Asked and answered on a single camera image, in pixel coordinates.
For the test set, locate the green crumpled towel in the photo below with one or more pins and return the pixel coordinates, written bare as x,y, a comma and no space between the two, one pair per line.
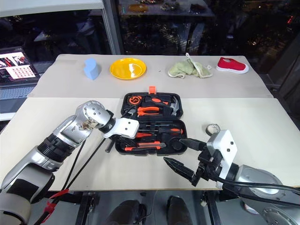
182,69

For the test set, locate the open grey laptop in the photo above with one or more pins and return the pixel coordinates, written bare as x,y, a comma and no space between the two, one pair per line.
14,93

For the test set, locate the orange black tape measure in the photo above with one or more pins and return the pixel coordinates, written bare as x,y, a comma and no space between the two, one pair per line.
134,99

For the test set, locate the grey vertical window post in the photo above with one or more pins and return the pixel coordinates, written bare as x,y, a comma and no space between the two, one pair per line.
113,25

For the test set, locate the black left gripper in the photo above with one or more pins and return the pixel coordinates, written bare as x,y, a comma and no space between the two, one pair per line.
123,141

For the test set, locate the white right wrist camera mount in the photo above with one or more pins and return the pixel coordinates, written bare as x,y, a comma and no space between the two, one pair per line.
222,143

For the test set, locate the dark rounded shape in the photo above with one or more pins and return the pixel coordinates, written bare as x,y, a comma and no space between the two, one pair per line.
180,211
127,212

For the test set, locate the short black orange screwdriver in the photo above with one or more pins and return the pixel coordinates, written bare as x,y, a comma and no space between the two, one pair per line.
143,135

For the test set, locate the black metal table frame bar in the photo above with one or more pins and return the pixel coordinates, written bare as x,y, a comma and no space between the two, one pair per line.
212,208
85,208

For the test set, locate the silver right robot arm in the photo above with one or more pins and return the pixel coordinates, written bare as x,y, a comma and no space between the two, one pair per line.
264,182

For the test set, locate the black tool case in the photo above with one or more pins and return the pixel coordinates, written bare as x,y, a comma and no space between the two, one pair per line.
152,152

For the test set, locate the orange black utility knife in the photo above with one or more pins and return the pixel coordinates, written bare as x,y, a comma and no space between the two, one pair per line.
146,145

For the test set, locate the blue foam block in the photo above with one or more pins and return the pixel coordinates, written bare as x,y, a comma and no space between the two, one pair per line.
92,69

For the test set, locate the yellow plastic plate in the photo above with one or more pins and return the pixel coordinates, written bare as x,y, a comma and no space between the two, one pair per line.
127,69

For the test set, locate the long black orange screwdriver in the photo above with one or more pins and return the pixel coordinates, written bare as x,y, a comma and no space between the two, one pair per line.
172,131

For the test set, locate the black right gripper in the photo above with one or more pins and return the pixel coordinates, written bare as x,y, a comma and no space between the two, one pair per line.
208,166

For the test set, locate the red white child shoe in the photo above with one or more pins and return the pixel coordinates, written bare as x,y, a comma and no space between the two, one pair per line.
230,65

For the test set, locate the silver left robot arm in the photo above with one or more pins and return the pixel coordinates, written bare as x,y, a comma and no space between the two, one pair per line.
68,131

